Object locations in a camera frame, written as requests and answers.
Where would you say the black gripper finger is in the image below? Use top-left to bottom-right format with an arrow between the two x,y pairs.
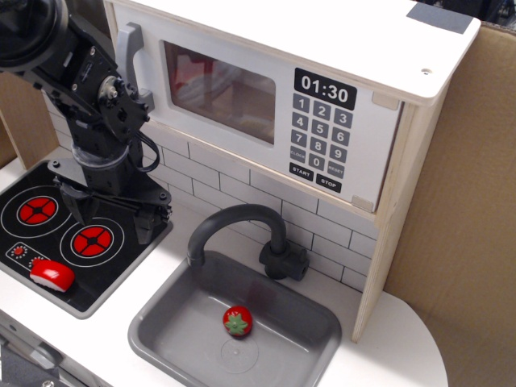
133,209 -> 169,244
60,185 -> 99,225

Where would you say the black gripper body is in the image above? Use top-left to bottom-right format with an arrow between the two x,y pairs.
48,149 -> 171,216

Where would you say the grey microwave door handle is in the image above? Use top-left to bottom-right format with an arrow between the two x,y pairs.
115,22 -> 156,117

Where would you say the white microwave door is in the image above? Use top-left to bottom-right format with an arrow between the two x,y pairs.
113,3 -> 403,213

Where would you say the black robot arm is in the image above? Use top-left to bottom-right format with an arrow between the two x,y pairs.
1,1 -> 171,244

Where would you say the white wooden toy microwave cabinet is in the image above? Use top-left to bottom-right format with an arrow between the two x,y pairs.
104,1 -> 481,341

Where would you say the black toy stovetop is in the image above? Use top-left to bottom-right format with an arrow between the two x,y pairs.
1,162 -> 173,319

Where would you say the red white toy sushi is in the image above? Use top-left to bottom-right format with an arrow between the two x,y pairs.
29,259 -> 76,293

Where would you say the grey toy sink basin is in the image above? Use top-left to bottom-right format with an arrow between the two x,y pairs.
128,252 -> 341,386

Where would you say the red orange toy food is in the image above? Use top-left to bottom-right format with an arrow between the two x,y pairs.
169,54 -> 234,106

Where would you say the red toy strawberry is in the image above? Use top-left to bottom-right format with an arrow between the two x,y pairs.
223,306 -> 253,337

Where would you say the dark grey toy faucet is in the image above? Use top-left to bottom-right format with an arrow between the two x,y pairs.
186,204 -> 310,281

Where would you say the brown cardboard panel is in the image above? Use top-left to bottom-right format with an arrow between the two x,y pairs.
385,24 -> 515,386

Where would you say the grey tape patch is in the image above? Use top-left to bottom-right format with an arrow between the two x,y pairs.
406,2 -> 473,34

